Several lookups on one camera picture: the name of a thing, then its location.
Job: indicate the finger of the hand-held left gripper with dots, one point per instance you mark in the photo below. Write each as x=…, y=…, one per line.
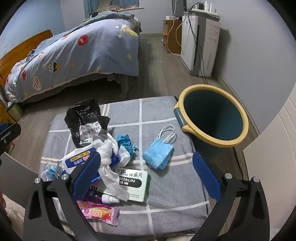
x=10, y=133

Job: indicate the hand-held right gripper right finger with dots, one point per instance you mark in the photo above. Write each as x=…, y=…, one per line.
x=205, y=176

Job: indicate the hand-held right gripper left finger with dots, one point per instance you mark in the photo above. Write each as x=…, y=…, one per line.
x=86, y=177

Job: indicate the pink snack wrapper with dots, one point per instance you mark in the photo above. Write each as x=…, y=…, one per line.
x=97, y=212

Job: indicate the white and green medicine box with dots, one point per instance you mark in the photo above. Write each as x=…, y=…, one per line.
x=136, y=185

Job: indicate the blue paper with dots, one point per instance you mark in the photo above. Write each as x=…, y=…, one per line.
x=126, y=143

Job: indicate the blue face mask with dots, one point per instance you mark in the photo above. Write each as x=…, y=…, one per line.
x=158, y=154

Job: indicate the teal bin with yellow rim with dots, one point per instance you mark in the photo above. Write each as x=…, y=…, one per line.
x=215, y=115

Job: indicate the person's left forearm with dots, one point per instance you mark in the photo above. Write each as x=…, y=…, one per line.
x=11, y=213

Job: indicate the white wet wipes pack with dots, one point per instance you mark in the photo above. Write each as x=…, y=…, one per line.
x=74, y=160

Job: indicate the crumpled white tissue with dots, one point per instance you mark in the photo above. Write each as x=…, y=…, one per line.
x=109, y=178

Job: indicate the small white spray bottle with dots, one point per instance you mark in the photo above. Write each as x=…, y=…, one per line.
x=109, y=199

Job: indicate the small blue plastic container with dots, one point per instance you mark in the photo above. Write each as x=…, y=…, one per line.
x=52, y=173

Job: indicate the grey checked mat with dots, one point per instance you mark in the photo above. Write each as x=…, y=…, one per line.
x=161, y=190

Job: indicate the black plastic bag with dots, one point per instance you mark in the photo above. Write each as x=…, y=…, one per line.
x=78, y=115

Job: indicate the white cabinet door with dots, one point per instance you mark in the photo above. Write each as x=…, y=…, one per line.
x=272, y=166

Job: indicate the wooden headboard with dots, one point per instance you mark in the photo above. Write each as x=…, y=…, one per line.
x=13, y=54

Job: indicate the grey bed base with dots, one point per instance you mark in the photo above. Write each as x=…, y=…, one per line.
x=97, y=80

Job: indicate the bed with cartoon quilt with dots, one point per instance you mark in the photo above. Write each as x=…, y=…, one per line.
x=92, y=46

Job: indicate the white air purifier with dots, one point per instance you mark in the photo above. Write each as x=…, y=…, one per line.
x=208, y=46

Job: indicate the wooden cabinet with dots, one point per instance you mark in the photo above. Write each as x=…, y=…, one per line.
x=172, y=34

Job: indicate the teal curtain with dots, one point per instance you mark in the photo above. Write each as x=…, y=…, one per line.
x=92, y=8

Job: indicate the white router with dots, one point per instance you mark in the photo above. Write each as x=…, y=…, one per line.
x=205, y=11

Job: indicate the dark monitor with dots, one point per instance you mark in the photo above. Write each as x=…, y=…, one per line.
x=179, y=8

